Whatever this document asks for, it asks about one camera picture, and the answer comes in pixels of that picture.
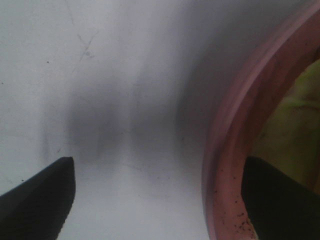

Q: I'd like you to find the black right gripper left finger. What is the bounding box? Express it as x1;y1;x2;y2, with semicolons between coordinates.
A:
0;157;76;240

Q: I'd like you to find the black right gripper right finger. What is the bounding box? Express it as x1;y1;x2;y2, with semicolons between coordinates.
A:
241;156;320;240

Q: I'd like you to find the yellow egg sheet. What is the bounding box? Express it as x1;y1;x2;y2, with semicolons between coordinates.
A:
251;60;320;194

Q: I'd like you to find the pink round plate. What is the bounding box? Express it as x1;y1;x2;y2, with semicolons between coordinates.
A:
202;0;320;240

